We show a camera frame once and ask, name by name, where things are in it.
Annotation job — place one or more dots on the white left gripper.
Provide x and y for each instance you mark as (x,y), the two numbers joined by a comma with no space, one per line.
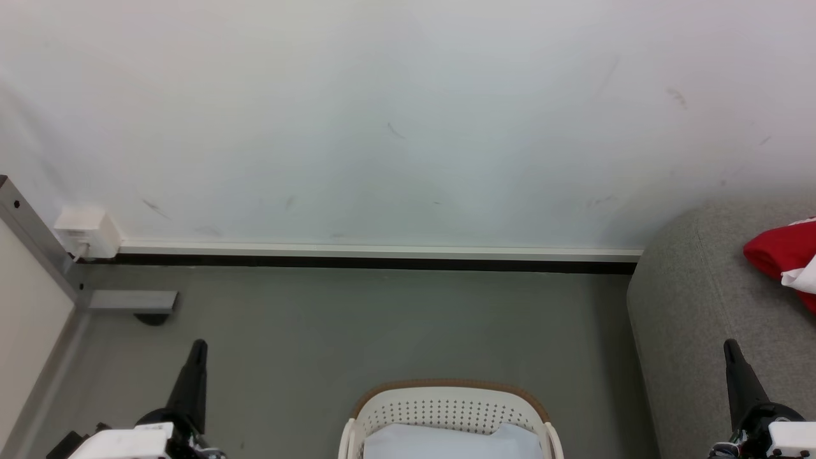
(137,440)

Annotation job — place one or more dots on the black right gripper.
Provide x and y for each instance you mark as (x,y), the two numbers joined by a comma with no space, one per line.
(774,433)

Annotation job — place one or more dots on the red white clothing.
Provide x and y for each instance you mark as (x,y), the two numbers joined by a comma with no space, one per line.
(787,255)

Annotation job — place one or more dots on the white perforated laundry basket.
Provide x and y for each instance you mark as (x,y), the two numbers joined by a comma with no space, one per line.
(446,408)

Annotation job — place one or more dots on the pale blue clothing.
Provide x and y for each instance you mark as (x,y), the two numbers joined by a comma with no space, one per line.
(446,443)

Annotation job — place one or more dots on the grey fabric sofa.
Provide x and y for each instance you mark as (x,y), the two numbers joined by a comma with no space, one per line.
(701,319)

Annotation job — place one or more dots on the beige partition panel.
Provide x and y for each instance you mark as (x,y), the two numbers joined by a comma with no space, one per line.
(25,331)

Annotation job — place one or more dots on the black frame foot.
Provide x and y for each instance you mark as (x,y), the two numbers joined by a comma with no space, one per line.
(152,318)

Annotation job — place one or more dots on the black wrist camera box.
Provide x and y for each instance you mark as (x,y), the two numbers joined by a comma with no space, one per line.
(64,446)

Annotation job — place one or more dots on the white wall socket box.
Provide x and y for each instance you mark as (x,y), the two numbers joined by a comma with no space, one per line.
(86,233)

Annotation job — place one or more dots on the grey metal frame leg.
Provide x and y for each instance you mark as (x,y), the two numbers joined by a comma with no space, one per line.
(44,245)

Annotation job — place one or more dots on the white black wall baseboard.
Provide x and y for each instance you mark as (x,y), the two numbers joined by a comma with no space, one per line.
(382,256)

